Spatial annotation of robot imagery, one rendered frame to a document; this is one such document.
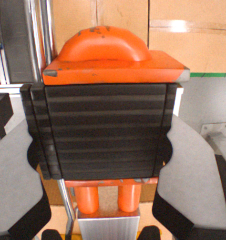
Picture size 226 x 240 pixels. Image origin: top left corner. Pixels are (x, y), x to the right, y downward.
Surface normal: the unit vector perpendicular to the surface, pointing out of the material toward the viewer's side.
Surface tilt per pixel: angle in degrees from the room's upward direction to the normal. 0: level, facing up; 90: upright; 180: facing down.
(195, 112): 0
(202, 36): 0
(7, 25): 0
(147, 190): 90
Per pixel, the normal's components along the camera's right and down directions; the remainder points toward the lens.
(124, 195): -0.40, 0.47
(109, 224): 0.05, 0.52
